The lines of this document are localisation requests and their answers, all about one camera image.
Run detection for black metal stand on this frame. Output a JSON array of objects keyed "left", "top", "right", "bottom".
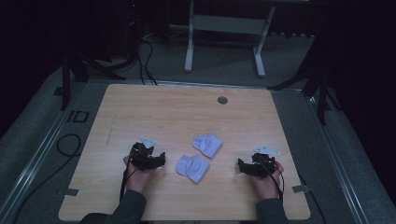
[
  {"left": 267, "top": 27, "right": 343, "bottom": 127},
  {"left": 59, "top": 0, "right": 141, "bottom": 112}
]

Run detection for light purple sock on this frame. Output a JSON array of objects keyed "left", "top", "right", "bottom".
[
  {"left": 175, "top": 154, "right": 211, "bottom": 185},
  {"left": 191, "top": 132, "right": 224, "bottom": 160}
]

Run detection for grey tape strip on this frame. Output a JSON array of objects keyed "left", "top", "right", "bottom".
[
  {"left": 291, "top": 184, "right": 312, "bottom": 194},
  {"left": 63, "top": 188, "right": 81, "bottom": 198}
]

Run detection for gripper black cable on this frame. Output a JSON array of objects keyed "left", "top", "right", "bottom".
[
  {"left": 119, "top": 160, "right": 139, "bottom": 203},
  {"left": 257, "top": 155, "right": 285, "bottom": 200}
]

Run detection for white metal desk frame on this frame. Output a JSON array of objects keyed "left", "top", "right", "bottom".
[{"left": 184, "top": 0, "right": 277, "bottom": 79}]

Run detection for black floor cable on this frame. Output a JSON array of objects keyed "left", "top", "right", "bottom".
[{"left": 11, "top": 133, "right": 82, "bottom": 224}]

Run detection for person's right hand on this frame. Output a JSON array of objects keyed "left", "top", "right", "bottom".
[{"left": 250, "top": 160, "right": 285, "bottom": 201}]

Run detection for black hanging cables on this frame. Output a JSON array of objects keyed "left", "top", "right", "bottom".
[{"left": 135, "top": 36, "right": 159, "bottom": 86}]

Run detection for person's left hand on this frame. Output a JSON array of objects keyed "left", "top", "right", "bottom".
[{"left": 122, "top": 155, "right": 158, "bottom": 196}]

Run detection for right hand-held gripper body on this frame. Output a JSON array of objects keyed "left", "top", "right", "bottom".
[{"left": 247, "top": 146, "right": 282, "bottom": 179}]

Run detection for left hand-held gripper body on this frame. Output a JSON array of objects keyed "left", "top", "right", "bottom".
[{"left": 129, "top": 135, "right": 161, "bottom": 172}]

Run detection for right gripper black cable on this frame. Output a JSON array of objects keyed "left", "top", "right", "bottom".
[{"left": 257, "top": 155, "right": 285, "bottom": 200}]

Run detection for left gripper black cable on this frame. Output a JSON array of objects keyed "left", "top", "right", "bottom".
[{"left": 119, "top": 160, "right": 139, "bottom": 203}]

